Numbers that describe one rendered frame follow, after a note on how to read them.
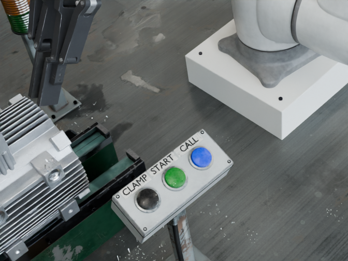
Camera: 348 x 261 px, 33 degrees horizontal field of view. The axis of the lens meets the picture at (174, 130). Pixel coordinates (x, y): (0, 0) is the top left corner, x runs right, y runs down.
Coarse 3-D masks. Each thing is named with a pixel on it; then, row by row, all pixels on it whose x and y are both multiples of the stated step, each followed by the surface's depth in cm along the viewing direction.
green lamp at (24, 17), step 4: (28, 12) 113; (8, 16) 114; (12, 16) 113; (16, 16) 113; (20, 16) 113; (24, 16) 113; (28, 16) 114; (12, 20) 114; (16, 20) 114; (20, 20) 114; (24, 20) 114; (12, 24) 115; (16, 24) 115; (20, 24) 115; (24, 24) 115; (12, 28) 117; (16, 28) 116; (20, 28) 115; (24, 28) 115; (20, 32) 116; (24, 32) 116
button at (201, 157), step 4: (196, 148) 85; (200, 148) 84; (204, 148) 85; (192, 152) 84; (196, 152) 84; (200, 152) 84; (204, 152) 84; (208, 152) 84; (192, 156) 84; (196, 156) 84; (200, 156) 84; (204, 156) 84; (208, 156) 84; (192, 160) 84; (196, 160) 84; (200, 160) 84; (204, 160) 84; (208, 160) 84; (196, 164) 83; (200, 164) 83; (204, 164) 84; (208, 164) 84
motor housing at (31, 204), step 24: (24, 96) 93; (0, 120) 89; (24, 120) 89; (48, 120) 89; (24, 144) 88; (48, 144) 89; (24, 168) 87; (72, 168) 89; (0, 192) 85; (24, 192) 85; (48, 192) 88; (72, 192) 92; (24, 216) 87; (48, 216) 92; (0, 240) 87; (24, 240) 91
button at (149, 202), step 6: (144, 192) 80; (150, 192) 81; (138, 198) 80; (144, 198) 80; (150, 198) 80; (156, 198) 80; (138, 204) 80; (144, 204) 80; (150, 204) 80; (156, 204) 80
